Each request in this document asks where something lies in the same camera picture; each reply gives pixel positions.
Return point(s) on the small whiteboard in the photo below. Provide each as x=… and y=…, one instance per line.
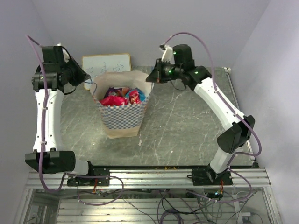
x=98, y=64

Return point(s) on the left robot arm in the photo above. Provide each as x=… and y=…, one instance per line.
x=56, y=71

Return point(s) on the blue red snack bag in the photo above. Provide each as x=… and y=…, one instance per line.
x=135, y=96

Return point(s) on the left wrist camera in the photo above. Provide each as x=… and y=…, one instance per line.
x=65, y=53

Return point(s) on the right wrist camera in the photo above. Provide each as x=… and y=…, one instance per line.
x=167, y=53

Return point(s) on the purple snack bag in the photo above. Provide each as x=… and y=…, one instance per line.
x=118, y=92

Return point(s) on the aluminium frame rail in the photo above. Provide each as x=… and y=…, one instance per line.
x=158, y=179

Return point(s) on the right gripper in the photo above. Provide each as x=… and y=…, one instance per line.
x=156, y=75

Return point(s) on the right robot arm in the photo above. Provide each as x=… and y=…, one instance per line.
x=177, y=63

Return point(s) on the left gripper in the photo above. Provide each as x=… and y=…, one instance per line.
x=82, y=75

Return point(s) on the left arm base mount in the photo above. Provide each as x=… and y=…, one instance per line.
x=99, y=176

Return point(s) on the checkered paper bag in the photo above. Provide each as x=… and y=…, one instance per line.
x=121, y=121

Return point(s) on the red chips bag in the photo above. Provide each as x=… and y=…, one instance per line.
x=114, y=101

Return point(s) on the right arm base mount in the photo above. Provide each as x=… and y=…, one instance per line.
x=204, y=175

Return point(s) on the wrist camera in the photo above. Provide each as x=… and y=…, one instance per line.
x=167, y=53
x=65, y=53

